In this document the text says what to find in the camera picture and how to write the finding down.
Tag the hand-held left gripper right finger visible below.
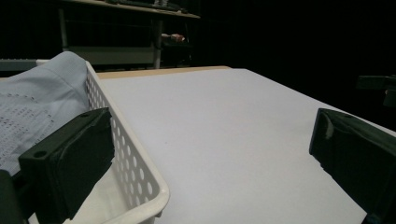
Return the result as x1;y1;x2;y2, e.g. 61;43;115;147
308;107;396;224

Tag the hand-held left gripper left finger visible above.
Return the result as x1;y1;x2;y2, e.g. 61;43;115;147
18;106;116;224

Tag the light blue printed garment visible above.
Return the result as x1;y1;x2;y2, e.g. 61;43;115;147
0;50;92;177

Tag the white perforated plastic basket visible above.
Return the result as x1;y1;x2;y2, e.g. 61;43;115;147
28;59;171;224

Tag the dark metal stand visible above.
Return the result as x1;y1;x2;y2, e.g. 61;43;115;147
356;74;396;108

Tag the wooden background desk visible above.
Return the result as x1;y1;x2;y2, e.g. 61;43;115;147
57;0;201;70

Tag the pink item under desk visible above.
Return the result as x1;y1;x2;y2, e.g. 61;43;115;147
162;33;187;44

